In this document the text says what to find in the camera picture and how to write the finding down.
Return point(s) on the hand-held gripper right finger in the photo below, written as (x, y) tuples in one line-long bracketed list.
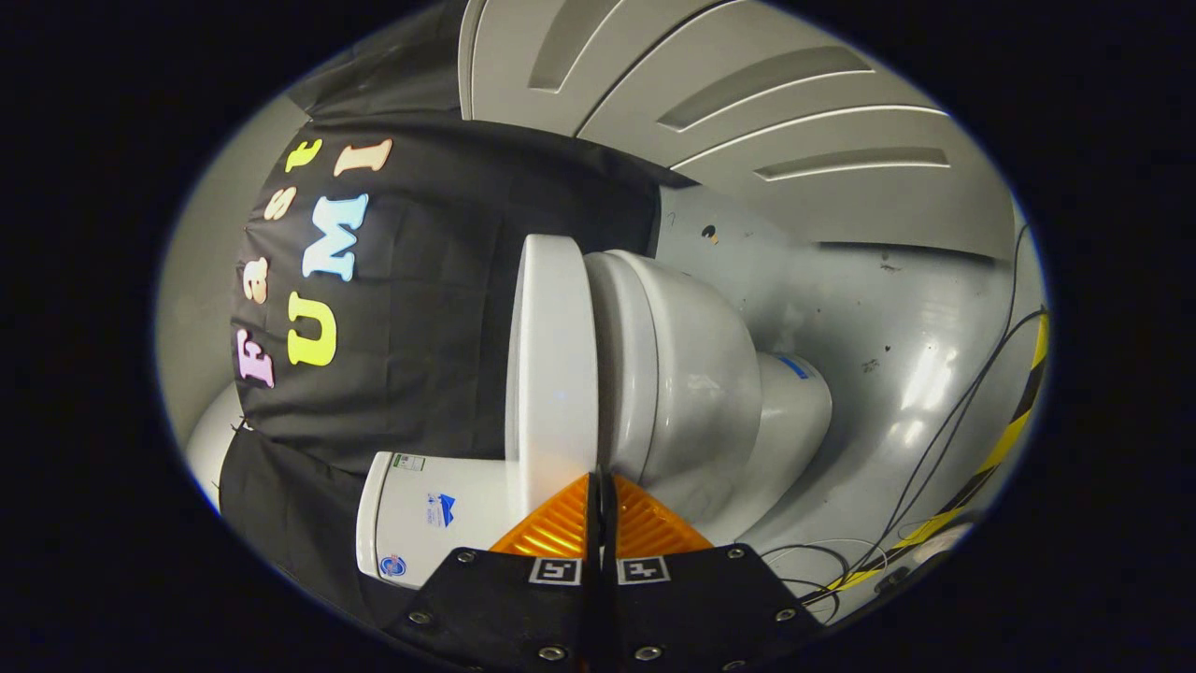
[(701, 608)]

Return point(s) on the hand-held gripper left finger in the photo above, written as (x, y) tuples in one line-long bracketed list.
[(505, 608)]

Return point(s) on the white toilet lid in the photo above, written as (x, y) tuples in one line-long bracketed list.
[(556, 374)]

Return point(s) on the white toilet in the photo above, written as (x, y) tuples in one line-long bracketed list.
[(691, 393)]

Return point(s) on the black backdrop cloth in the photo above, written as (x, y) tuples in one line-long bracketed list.
[(439, 308)]

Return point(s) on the yellow black hazard tape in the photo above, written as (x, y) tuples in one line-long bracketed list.
[(1004, 439)]

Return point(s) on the white drawer cabinet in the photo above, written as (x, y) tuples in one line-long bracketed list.
[(747, 121)]

